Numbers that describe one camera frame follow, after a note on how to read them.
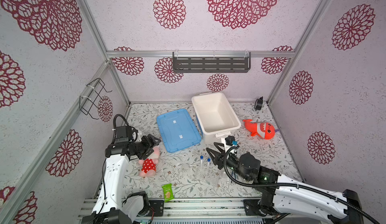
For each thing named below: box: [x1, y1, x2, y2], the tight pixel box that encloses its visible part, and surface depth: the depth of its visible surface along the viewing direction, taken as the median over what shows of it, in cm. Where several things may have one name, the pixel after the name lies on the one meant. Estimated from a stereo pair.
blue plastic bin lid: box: [156, 108, 202, 153], surface depth 105 cm
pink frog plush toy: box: [138, 146, 161, 178], surface depth 84 cm
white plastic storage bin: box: [191, 91, 242, 145], surface depth 105 cm
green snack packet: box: [161, 183, 175, 202], surface depth 80 cm
